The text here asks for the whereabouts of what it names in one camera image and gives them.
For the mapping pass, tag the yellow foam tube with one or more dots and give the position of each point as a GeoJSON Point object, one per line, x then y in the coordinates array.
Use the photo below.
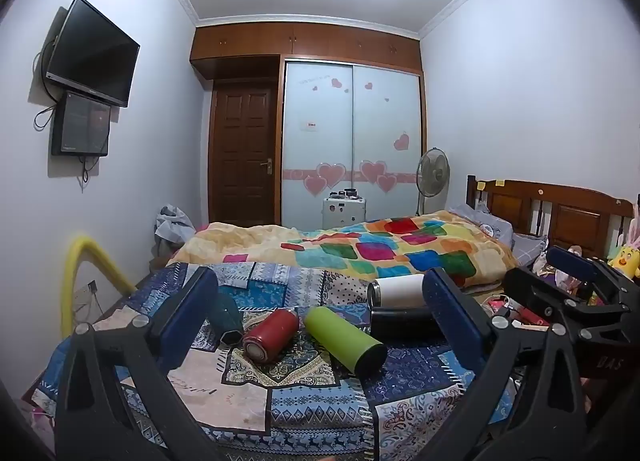
{"type": "Point", "coordinates": [70, 281]}

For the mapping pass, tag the colourful checked blanket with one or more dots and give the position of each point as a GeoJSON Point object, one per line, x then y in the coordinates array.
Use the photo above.
{"type": "Point", "coordinates": [320, 246]}

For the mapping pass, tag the small black wall monitor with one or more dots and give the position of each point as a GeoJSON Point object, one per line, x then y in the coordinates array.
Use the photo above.
{"type": "Point", "coordinates": [82, 123]}

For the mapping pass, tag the wall socket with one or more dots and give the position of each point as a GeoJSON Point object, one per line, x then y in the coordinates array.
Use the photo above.
{"type": "Point", "coordinates": [86, 293]}

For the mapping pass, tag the white heart-sticker sliding wardrobe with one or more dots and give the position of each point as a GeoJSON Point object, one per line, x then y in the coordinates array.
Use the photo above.
{"type": "Point", "coordinates": [350, 141]}

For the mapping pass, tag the red cup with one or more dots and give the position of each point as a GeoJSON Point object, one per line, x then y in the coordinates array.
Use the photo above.
{"type": "Point", "coordinates": [272, 336]}

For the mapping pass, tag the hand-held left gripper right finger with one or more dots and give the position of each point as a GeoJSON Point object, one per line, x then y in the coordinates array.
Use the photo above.
{"type": "Point", "coordinates": [450, 313]}

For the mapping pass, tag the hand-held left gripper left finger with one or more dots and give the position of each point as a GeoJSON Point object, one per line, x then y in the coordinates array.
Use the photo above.
{"type": "Point", "coordinates": [191, 322]}

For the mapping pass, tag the green cup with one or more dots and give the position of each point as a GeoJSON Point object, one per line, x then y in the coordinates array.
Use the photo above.
{"type": "Point", "coordinates": [342, 338]}

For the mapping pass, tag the black wall television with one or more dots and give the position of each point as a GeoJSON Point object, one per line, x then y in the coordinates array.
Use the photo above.
{"type": "Point", "coordinates": [92, 53]}

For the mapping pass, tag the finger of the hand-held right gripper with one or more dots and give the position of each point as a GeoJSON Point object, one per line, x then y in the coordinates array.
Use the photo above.
{"type": "Point", "coordinates": [575, 263]}
{"type": "Point", "coordinates": [550, 298]}

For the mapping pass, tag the yellow plush toy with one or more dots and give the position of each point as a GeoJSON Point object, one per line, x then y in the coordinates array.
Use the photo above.
{"type": "Point", "coordinates": [626, 262]}

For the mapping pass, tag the wooden overhead cabinet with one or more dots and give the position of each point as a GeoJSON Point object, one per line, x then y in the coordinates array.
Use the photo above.
{"type": "Point", "coordinates": [305, 41]}

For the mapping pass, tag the dark teal cup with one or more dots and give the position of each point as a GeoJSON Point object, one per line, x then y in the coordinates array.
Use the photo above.
{"type": "Point", "coordinates": [225, 313]}

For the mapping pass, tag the wooden headboard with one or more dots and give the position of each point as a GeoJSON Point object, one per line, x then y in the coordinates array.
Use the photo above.
{"type": "Point", "coordinates": [565, 213]}

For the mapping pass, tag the white cup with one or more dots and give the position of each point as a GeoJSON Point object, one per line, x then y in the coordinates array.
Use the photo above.
{"type": "Point", "coordinates": [397, 288]}

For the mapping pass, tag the pile of grey clothes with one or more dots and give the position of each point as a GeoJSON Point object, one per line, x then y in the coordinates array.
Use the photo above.
{"type": "Point", "coordinates": [172, 226]}

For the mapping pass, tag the black cup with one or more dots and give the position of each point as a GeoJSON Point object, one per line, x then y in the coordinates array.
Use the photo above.
{"type": "Point", "coordinates": [400, 323]}

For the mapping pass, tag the blue patchwork bedsheet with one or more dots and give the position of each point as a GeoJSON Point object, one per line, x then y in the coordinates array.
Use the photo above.
{"type": "Point", "coordinates": [295, 391]}

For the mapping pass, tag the small white cabinet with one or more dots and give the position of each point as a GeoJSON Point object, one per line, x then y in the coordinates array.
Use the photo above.
{"type": "Point", "coordinates": [344, 213]}

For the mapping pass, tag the brown wooden door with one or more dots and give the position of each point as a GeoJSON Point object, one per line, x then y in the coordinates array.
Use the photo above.
{"type": "Point", "coordinates": [242, 156]}

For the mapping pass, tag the grey checked pillow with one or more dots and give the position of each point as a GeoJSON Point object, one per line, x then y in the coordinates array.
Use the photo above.
{"type": "Point", "coordinates": [529, 247]}

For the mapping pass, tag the pink plush toy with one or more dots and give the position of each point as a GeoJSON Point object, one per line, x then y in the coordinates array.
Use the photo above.
{"type": "Point", "coordinates": [635, 228]}

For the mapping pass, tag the standing fan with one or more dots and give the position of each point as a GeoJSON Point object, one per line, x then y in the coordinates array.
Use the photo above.
{"type": "Point", "coordinates": [433, 172]}

